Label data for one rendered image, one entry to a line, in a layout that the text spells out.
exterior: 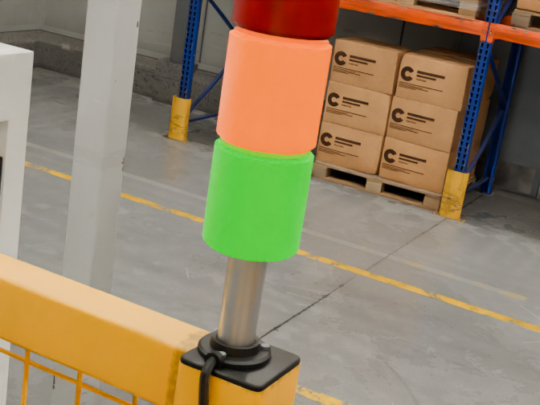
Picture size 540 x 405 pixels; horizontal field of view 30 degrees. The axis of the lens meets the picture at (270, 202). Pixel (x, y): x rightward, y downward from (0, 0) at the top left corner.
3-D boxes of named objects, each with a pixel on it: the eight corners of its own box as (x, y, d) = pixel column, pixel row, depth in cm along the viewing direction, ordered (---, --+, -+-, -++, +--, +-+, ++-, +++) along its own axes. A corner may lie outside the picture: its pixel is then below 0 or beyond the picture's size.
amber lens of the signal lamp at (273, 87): (196, 136, 49) (210, 26, 47) (247, 123, 53) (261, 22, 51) (286, 161, 47) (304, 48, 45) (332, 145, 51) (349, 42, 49)
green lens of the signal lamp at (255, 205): (182, 242, 50) (195, 140, 49) (233, 221, 55) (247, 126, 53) (269, 272, 48) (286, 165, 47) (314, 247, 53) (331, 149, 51)
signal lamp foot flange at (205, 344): (182, 352, 52) (185, 337, 52) (221, 329, 56) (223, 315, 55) (247, 377, 51) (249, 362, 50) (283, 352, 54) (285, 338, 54)
